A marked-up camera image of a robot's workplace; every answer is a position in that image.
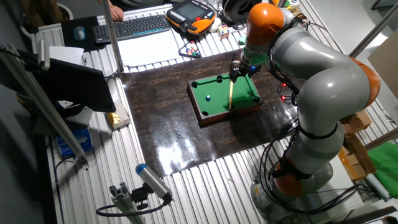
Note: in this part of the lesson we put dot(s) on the large white paper sheet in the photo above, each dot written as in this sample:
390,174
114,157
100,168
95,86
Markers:
147,48

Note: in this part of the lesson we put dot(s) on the slanted grey frame pole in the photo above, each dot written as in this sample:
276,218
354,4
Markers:
373,32

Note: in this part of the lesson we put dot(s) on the black mouse pad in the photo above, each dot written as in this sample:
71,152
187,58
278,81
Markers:
68,42

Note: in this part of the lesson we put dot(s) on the yellow item in white box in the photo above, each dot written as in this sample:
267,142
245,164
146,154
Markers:
116,117

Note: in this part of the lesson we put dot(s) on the silver camera with blue cap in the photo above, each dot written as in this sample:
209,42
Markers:
154,180

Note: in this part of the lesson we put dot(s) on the Rubik's cube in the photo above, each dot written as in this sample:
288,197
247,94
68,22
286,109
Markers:
223,32

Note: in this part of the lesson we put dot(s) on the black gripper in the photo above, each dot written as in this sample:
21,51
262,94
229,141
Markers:
248,70

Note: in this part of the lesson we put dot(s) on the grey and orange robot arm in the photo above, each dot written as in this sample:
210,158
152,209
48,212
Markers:
326,87

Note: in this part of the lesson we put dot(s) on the dark-sleeved person forearm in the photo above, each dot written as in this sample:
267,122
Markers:
136,3

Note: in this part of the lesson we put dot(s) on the small white paper stack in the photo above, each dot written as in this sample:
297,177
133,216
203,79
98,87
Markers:
66,54

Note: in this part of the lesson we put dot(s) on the orange and black teach pendant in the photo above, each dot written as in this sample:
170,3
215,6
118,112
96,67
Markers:
191,14

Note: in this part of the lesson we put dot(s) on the mini green pool table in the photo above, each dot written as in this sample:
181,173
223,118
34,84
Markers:
217,93

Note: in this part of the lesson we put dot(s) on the dark marble pattern mat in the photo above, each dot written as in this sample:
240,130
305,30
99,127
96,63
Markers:
161,124

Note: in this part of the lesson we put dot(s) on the short aluminium profile post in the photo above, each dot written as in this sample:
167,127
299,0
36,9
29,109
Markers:
124,202

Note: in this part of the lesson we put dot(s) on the open cardboard box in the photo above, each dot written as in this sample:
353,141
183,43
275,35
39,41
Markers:
357,152

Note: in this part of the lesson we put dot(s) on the wooden pool cue stick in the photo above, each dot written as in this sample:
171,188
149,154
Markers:
230,93

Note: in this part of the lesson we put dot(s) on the black computer keyboard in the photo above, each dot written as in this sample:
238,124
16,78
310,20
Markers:
132,28

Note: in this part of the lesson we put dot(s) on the green gripper mount adapter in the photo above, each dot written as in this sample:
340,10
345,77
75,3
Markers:
255,59

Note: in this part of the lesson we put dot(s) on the small green block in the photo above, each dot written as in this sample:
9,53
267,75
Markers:
242,40

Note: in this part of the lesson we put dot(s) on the black flat monitor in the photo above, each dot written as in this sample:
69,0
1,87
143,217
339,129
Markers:
77,84

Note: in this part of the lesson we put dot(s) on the blue packet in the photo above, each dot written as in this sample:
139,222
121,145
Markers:
74,143

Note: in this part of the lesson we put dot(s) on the yellow and green object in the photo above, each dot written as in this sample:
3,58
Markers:
281,3

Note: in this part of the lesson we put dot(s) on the upright aluminium pole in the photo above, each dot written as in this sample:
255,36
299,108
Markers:
111,34

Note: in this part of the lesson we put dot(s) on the low grey frame pole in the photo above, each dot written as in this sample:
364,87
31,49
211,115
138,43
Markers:
382,139

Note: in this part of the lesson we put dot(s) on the white round chair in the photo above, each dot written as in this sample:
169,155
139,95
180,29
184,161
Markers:
66,9

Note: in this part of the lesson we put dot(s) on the white rounded object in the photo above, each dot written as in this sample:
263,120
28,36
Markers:
215,25

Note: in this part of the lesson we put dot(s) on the green cloth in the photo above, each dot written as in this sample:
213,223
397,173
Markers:
385,168

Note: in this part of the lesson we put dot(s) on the brown cardboard panel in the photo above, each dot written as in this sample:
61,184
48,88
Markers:
387,65

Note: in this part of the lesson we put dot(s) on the white sheet under robot base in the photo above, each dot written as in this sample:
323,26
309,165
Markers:
342,186

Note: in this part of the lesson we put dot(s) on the grey rolled tube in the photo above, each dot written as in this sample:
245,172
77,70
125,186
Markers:
377,188

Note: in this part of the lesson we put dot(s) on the black triangle ball rack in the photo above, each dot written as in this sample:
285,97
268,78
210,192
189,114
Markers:
183,53

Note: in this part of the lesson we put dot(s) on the long slanted aluminium beam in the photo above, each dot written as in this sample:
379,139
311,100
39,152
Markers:
40,99

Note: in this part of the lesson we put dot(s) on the person's bare hand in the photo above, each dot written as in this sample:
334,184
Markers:
117,13

